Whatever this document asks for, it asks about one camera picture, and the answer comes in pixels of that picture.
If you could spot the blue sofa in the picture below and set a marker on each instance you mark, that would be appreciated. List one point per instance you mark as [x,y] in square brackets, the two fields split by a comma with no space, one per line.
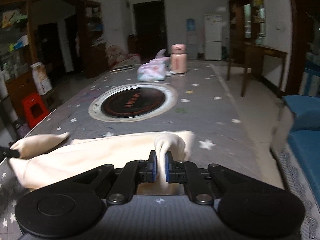
[295,146]

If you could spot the white paper bag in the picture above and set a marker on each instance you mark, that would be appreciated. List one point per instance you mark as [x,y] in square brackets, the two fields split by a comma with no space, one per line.
[41,80]

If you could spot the pink thermos bottle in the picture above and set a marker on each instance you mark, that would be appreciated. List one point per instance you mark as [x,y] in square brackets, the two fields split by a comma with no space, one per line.
[178,58]

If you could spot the round black induction cooktop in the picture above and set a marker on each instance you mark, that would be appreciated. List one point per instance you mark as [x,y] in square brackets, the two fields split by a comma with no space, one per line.
[133,102]

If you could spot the pink floral chair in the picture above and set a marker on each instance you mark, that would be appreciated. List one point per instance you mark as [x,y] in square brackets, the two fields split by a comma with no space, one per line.
[117,57]

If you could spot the white refrigerator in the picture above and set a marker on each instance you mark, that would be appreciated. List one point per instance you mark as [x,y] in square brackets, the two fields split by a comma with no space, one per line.
[213,37]

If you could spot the dark wooden shelf cabinet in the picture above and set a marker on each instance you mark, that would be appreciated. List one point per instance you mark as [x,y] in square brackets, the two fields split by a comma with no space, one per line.
[66,36]

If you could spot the dark wooden side table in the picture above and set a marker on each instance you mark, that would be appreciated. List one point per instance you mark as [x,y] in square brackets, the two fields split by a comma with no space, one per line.
[254,60]

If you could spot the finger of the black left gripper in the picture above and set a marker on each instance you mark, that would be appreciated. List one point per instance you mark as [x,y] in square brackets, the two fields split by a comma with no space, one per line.
[8,153]

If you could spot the red plastic stool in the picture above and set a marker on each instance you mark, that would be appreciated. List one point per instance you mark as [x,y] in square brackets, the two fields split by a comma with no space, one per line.
[34,109]

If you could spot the cream white garment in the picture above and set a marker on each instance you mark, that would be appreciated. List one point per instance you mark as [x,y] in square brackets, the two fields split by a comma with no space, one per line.
[39,165]

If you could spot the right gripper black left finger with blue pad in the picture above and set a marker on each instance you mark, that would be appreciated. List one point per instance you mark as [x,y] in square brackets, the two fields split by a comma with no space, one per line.
[130,177]

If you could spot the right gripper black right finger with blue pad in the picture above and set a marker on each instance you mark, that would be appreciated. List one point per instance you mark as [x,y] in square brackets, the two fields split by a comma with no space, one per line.
[192,178]

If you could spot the water dispenser blue bottle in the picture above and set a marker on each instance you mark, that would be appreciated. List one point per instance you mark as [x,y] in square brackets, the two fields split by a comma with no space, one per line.
[191,38]

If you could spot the wooden display cabinet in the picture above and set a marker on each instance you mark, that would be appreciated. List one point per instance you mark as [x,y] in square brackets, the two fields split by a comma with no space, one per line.
[247,21]

